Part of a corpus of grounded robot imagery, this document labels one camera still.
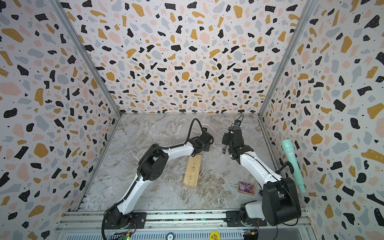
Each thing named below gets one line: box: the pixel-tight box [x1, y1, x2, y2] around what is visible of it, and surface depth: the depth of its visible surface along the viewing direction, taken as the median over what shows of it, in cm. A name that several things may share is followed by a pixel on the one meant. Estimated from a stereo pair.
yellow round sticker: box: [209, 230, 221, 240], surface depth 71 cm
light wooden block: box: [183, 154, 202, 188], surface depth 89 cm
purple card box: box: [238, 180, 255, 196], surface depth 85 cm
